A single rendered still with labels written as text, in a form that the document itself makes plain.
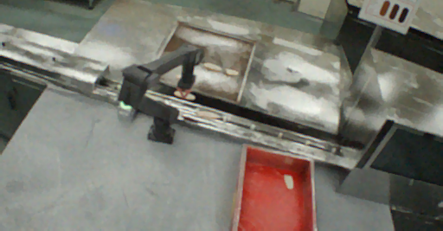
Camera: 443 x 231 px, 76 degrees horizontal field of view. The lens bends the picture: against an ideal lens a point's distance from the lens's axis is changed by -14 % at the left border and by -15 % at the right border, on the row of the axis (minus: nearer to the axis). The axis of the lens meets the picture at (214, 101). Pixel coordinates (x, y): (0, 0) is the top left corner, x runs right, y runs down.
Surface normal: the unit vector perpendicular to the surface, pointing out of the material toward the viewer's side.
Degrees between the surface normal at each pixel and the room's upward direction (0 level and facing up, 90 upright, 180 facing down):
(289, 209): 0
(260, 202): 0
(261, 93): 10
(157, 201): 0
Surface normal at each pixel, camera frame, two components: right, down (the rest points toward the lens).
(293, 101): 0.11, -0.62
